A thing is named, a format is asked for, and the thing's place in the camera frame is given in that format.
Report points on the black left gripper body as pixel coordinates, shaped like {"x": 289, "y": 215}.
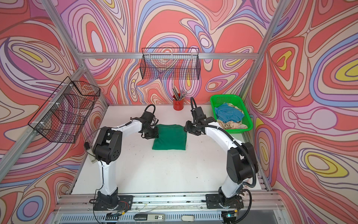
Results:
{"x": 152, "y": 132}

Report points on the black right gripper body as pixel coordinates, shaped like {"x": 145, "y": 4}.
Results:
{"x": 193, "y": 128}

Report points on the green t shirt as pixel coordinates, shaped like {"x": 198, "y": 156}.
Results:
{"x": 170, "y": 137}

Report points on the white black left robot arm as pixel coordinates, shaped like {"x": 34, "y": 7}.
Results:
{"x": 107, "y": 149}

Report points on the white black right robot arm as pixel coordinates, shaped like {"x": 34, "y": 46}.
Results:
{"x": 241, "y": 165}

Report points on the red utensil cup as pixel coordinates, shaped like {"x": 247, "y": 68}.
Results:
{"x": 178, "y": 105}

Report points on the metal utensils in cup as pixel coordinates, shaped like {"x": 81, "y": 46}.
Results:
{"x": 178, "y": 95}

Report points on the teal blue t shirt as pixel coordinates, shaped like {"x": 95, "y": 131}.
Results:
{"x": 228, "y": 112}

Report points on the green plastic basket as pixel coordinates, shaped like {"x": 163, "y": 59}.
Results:
{"x": 217, "y": 100}

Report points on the beige patterned t shirt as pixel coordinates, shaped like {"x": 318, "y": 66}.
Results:
{"x": 232, "y": 125}

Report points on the grey marker pen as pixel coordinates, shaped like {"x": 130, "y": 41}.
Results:
{"x": 88, "y": 150}

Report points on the black wire basket back wall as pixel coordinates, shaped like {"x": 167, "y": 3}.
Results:
{"x": 166, "y": 63}

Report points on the black wire basket wall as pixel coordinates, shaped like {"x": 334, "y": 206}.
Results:
{"x": 166, "y": 63}
{"x": 62, "y": 117}

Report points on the black wire basket left wall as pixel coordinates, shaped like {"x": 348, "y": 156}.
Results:
{"x": 62, "y": 117}

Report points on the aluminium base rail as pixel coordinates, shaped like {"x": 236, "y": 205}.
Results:
{"x": 260, "y": 207}

